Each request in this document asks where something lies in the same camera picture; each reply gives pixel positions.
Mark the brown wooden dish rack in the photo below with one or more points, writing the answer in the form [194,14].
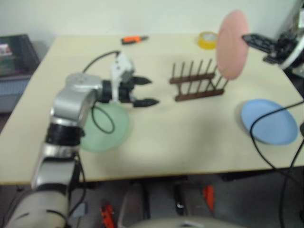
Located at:
[194,78]

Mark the grey blue storage box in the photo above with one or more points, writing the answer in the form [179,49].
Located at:
[12,92]

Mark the green plate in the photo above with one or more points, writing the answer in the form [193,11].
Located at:
[118,128]

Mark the blue plate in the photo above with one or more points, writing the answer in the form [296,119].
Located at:
[273,128]

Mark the orange cone-shaped tool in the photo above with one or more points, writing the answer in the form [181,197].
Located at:
[209,197]

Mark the small grey box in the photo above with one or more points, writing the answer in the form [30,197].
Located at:
[82,209]

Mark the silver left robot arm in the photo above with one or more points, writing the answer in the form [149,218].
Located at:
[71,99]

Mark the yellow tape roll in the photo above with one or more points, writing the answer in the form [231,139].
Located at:
[206,44]

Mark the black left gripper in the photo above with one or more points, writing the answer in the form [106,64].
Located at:
[124,92]

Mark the black rounded post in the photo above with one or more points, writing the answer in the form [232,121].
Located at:
[179,199]

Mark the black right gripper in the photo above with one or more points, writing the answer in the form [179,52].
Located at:
[285,46]

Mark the orange black clamp tool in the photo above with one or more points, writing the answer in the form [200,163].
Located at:
[107,213]

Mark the pink plate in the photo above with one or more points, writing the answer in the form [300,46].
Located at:
[231,45]

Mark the beige robot torso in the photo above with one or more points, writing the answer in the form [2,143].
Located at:
[190,223]

